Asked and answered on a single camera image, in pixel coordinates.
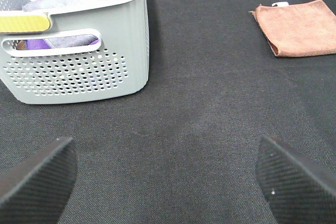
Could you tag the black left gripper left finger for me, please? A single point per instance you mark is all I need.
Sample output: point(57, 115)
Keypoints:
point(38, 189)

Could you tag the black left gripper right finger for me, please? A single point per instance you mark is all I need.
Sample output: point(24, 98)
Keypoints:
point(297, 189)

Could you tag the brown towel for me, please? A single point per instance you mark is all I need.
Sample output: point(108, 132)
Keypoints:
point(299, 30)

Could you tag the black table mat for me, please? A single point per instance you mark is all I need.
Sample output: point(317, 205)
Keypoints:
point(183, 149)

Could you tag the grey perforated laundry basket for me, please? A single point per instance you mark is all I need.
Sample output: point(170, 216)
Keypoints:
point(88, 54)

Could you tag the yellow label on basket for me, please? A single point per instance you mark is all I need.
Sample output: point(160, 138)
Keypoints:
point(25, 23)

